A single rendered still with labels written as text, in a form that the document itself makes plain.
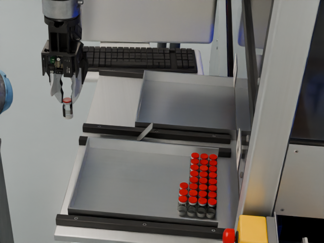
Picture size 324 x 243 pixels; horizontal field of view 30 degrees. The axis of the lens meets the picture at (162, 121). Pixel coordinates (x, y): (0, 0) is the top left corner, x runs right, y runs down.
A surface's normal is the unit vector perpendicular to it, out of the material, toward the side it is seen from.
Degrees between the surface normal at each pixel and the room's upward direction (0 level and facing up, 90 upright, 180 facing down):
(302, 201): 90
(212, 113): 0
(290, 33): 90
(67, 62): 85
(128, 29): 90
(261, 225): 0
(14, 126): 0
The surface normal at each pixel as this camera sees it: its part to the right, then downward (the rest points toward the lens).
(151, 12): 0.04, 0.61
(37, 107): 0.05, -0.79
